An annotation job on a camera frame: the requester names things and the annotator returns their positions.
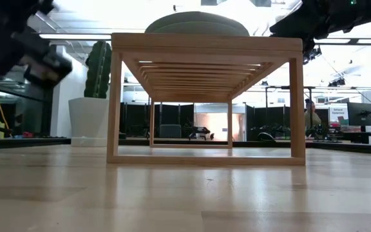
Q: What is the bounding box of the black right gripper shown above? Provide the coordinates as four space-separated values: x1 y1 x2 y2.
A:
269 0 330 65

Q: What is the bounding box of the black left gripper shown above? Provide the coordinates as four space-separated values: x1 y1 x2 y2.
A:
11 28 73 90

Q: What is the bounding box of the mint green plate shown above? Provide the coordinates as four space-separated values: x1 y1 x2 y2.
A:
145 11 247 34
152 21 250 37

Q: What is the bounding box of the wooden slatted shelf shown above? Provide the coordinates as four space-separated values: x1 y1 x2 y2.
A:
106 32 306 167

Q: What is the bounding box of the ceiling light strip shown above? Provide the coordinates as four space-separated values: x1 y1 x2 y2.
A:
39 33 112 41
314 37 371 45

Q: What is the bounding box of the green cactus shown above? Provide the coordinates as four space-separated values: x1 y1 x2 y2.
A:
84 40 113 99

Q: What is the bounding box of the white plant pot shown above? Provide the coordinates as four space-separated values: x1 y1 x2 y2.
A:
68 97 109 148

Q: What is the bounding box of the person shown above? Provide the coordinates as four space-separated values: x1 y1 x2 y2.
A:
303 98 323 130

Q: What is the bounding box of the white sign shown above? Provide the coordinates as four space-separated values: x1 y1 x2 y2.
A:
328 104 349 124

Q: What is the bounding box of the black monitor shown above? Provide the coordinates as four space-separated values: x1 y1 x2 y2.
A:
347 102 371 127

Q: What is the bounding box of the grey chair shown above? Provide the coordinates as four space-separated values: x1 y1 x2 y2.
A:
158 124 183 140

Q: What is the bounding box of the black background robot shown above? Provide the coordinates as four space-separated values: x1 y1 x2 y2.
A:
187 126 215 141

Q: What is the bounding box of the black partition wall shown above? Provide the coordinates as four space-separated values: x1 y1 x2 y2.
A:
119 102 195 140
245 105 330 140

